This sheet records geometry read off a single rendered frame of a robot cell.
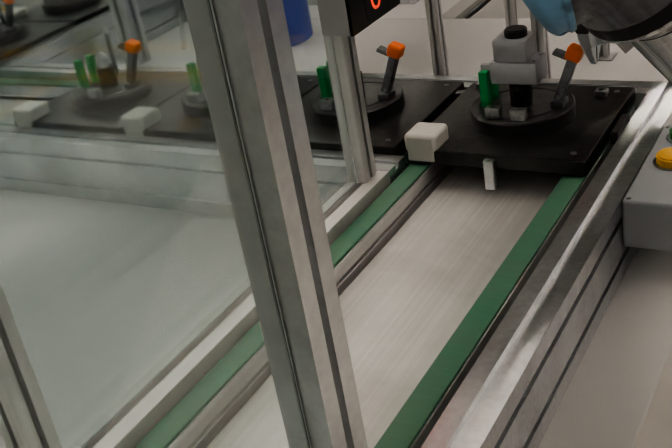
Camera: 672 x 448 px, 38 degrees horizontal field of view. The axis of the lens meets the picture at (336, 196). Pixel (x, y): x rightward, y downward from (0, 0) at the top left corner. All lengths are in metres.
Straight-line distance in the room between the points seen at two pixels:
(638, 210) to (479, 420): 0.39
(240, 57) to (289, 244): 0.09
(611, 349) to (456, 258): 0.20
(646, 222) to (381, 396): 0.38
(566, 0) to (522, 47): 0.60
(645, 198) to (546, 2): 0.49
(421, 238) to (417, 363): 0.25
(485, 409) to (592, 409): 0.18
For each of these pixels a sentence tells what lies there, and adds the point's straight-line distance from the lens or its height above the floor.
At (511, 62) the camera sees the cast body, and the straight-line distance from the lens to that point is 1.29.
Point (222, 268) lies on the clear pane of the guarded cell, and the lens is 0.42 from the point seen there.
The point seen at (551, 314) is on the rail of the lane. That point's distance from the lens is 0.94.
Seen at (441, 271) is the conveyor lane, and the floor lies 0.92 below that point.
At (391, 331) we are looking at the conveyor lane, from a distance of 1.02.
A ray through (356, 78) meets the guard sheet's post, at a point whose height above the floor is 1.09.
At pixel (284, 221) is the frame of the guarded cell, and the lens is 0.43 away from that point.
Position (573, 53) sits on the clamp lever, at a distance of 1.27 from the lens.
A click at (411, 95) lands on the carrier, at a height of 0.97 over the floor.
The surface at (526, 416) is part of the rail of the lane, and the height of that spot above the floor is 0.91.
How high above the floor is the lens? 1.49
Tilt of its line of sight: 26 degrees down
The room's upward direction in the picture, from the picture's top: 10 degrees counter-clockwise
